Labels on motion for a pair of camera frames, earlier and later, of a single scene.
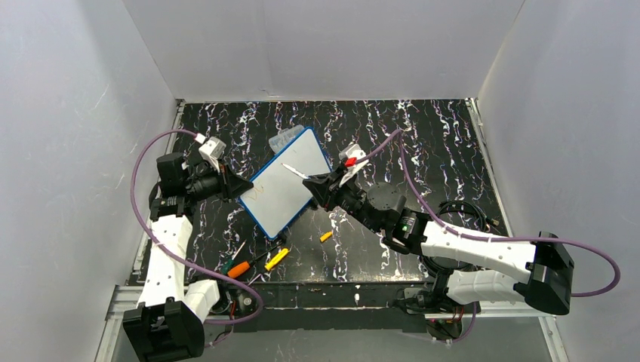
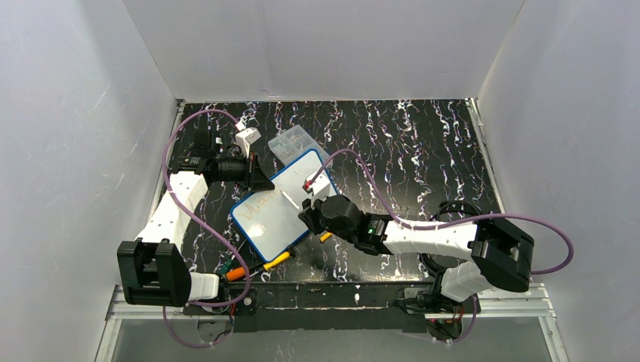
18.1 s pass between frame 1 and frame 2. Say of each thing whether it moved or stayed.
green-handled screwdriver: stayed
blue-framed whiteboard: moved
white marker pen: moved
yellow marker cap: stayed
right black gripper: moved
